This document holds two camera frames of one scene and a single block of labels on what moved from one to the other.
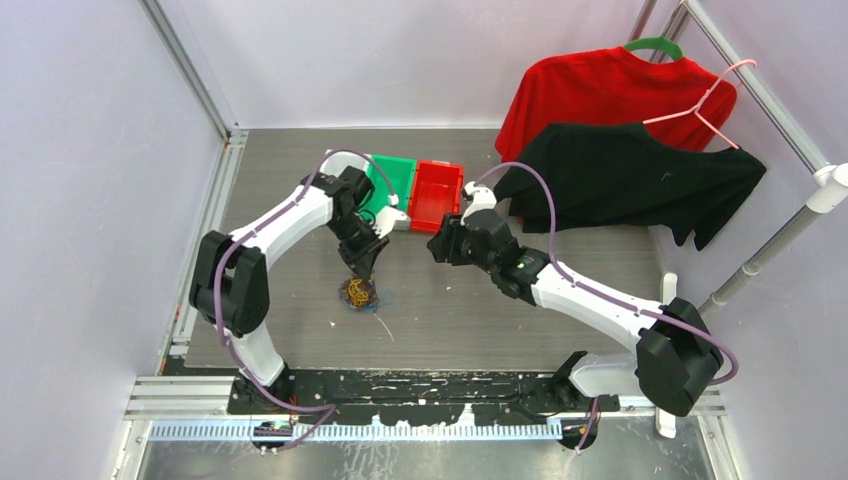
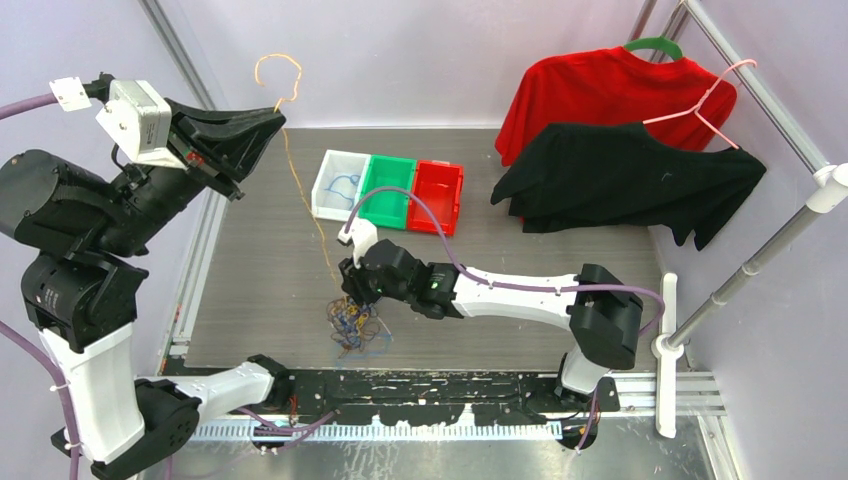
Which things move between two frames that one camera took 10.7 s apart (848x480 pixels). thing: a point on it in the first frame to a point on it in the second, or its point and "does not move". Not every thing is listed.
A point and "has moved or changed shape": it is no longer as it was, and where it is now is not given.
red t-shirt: [617, 85] does not move
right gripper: [445, 244] to [354, 281]
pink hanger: [694, 109] does not move
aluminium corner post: [234, 137] does not move
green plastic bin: [401, 173] does not move
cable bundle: [361, 294] has moved or changed shape
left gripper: [356, 259] to [234, 139]
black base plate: [423, 397] does not move
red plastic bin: [436, 191] does not move
